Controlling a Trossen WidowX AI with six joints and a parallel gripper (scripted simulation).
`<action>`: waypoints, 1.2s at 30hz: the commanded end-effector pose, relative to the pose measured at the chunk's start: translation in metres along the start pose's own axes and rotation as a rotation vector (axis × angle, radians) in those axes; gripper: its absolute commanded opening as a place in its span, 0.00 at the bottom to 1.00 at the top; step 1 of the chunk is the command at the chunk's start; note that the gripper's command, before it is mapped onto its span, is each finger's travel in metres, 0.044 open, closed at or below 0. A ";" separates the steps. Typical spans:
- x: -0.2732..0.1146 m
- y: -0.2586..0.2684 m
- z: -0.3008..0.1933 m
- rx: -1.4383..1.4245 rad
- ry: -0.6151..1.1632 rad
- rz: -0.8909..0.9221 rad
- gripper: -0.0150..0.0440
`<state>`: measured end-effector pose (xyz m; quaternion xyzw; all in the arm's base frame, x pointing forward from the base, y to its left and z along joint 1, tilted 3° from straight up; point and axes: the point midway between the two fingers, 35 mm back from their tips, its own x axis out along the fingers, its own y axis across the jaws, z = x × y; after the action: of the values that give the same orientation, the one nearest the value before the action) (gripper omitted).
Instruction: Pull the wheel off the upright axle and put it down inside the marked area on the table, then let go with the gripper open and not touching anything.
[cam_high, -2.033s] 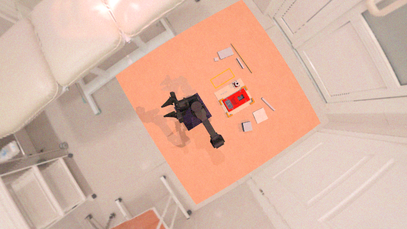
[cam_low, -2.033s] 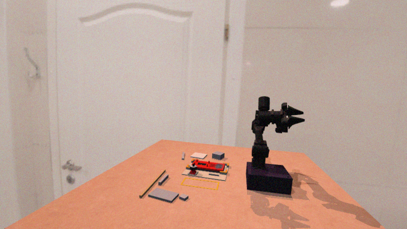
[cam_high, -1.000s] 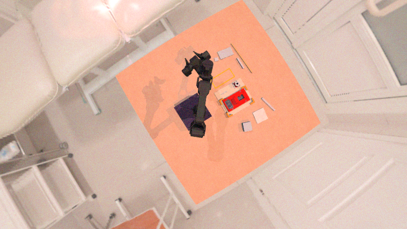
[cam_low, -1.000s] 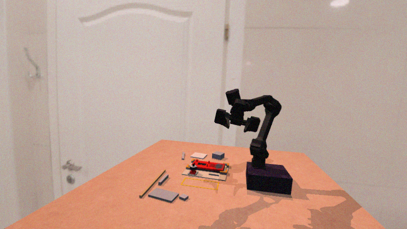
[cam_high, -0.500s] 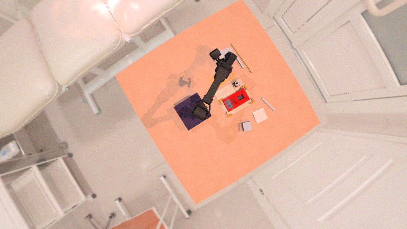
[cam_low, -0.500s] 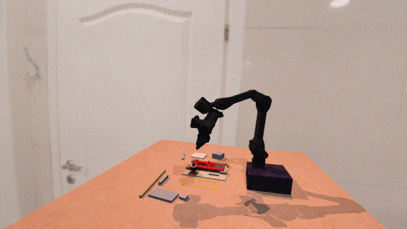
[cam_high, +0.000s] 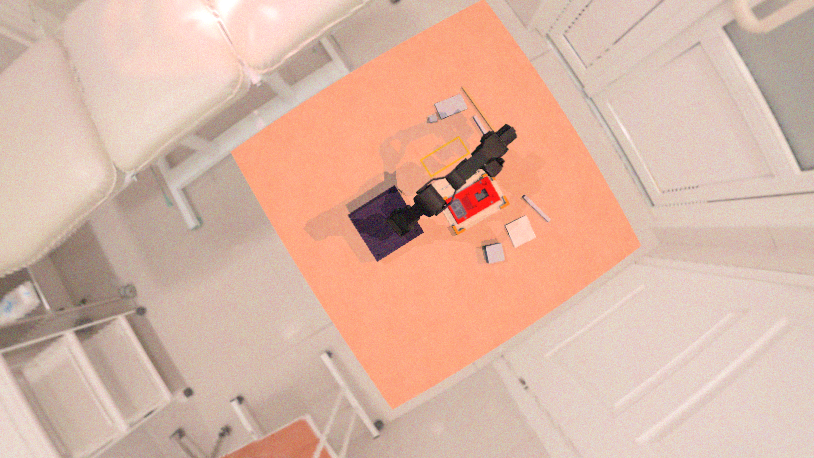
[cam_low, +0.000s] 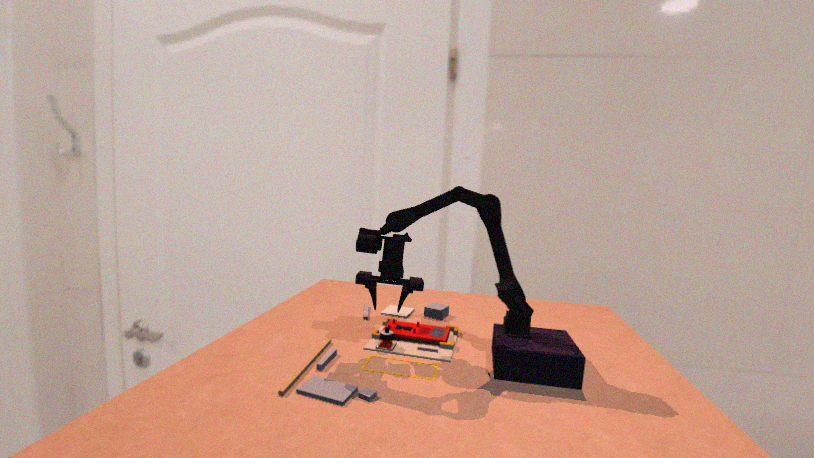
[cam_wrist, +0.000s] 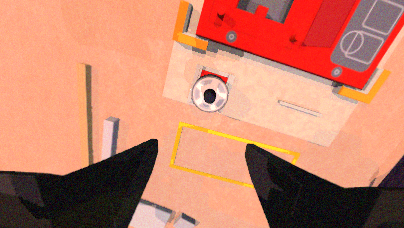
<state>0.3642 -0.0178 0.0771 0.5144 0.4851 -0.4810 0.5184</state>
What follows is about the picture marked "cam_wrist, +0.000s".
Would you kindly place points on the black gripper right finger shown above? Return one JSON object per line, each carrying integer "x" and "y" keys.
{"x": 294, "y": 198}

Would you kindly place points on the yellow rectangular outline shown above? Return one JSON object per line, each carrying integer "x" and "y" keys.
{"x": 181, "y": 124}

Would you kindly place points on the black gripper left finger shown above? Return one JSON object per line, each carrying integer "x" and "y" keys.
{"x": 102, "y": 195}

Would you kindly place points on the white rectangular post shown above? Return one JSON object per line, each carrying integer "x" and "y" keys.
{"x": 109, "y": 137}

